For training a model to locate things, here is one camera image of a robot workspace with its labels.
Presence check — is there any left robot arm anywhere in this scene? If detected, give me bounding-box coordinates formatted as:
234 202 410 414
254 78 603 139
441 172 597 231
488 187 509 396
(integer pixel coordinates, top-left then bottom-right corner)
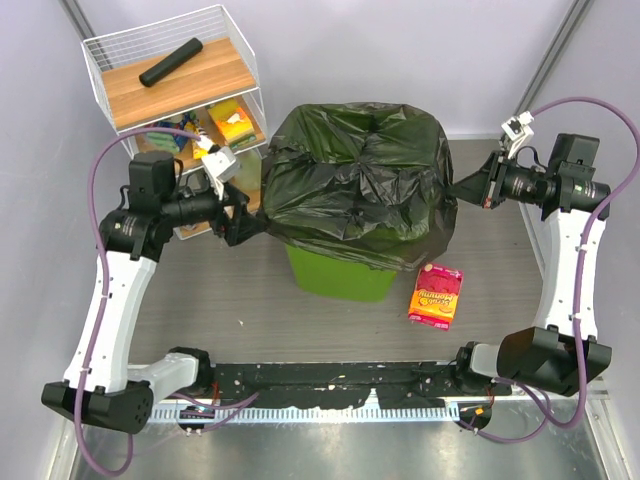
41 147 261 434

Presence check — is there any white wire shelf rack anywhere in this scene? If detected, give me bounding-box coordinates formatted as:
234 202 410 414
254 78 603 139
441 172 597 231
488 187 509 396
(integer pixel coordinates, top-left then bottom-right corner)
81 4 279 242

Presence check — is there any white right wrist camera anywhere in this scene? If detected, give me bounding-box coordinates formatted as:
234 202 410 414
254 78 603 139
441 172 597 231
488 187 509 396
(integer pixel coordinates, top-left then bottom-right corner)
500 111 534 159

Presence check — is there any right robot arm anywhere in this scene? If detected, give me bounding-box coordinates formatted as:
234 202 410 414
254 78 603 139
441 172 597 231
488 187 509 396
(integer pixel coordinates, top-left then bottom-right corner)
449 133 612 397

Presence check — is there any grey slotted cable duct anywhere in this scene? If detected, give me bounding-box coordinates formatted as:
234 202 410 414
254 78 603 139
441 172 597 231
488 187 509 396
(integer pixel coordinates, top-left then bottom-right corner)
149 401 460 425

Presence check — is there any yellow snack bag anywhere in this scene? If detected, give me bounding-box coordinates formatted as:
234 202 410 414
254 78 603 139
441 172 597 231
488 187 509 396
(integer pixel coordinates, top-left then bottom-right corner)
185 113 220 160

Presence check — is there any black trash bag roll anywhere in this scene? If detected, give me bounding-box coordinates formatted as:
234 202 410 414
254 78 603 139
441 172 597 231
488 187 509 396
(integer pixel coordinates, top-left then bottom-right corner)
138 38 203 88

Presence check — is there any green plastic trash bin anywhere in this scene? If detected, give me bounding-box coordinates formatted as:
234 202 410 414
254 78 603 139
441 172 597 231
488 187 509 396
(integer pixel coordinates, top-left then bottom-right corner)
286 245 397 303

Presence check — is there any blue green sponge pack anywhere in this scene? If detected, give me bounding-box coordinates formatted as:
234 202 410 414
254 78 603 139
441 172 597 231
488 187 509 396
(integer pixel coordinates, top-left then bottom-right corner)
145 120 189 154

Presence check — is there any pink orange sponge package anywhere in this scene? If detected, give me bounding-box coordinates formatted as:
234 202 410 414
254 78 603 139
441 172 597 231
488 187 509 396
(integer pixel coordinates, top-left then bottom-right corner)
408 263 464 331

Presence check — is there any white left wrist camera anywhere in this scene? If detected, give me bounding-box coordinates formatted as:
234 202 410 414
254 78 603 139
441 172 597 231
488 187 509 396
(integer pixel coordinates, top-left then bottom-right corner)
201 146 240 200

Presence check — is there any yellow orange sponge pack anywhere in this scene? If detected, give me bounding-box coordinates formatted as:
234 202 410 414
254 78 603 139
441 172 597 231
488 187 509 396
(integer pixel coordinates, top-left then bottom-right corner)
207 98 256 148

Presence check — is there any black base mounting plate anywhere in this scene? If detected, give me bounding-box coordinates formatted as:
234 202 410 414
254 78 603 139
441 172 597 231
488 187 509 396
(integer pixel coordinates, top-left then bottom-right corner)
155 360 514 410

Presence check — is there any translucent green bottle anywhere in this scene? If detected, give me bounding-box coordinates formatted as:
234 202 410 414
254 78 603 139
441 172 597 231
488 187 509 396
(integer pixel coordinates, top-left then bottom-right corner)
234 149 262 192

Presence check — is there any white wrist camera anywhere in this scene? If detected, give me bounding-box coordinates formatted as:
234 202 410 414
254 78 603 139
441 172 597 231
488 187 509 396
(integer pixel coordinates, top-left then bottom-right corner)
201 146 240 200
500 111 534 159

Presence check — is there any aluminium frame rail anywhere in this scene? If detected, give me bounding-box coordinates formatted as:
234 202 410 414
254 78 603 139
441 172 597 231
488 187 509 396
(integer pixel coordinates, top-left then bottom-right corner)
586 377 610 404

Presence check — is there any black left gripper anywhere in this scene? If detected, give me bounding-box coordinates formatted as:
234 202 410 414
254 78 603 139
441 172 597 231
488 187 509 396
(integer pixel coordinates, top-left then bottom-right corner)
162 176 268 245

